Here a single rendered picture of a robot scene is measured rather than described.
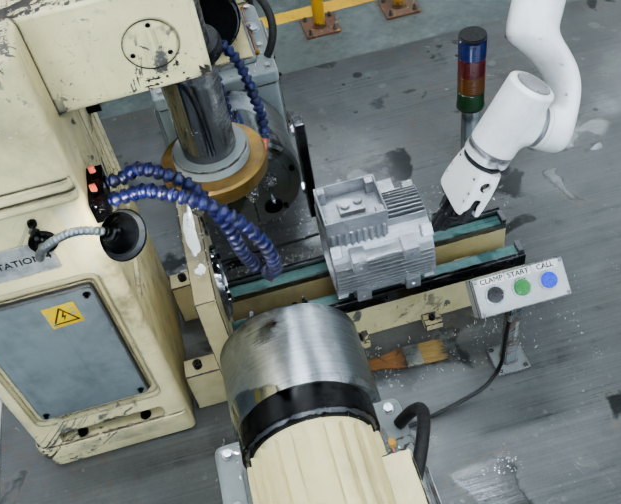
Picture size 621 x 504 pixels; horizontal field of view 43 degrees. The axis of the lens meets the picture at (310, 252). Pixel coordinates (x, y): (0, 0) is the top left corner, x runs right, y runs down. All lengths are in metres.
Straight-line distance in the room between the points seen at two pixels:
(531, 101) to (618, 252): 0.63
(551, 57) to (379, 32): 2.54
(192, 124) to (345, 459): 0.57
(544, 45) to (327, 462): 0.80
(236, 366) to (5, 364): 0.38
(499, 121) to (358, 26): 2.65
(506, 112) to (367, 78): 1.01
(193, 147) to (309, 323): 0.34
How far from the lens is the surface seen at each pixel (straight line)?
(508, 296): 1.44
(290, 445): 0.96
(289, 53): 3.86
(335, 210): 1.51
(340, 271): 1.49
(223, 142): 1.28
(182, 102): 1.22
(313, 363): 1.25
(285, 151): 1.65
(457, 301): 1.71
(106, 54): 1.09
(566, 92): 1.43
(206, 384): 1.60
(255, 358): 1.28
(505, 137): 1.37
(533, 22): 1.40
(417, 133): 2.12
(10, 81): 1.02
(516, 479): 1.55
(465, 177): 1.43
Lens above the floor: 2.21
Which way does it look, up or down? 49 degrees down
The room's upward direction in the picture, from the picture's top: 11 degrees counter-clockwise
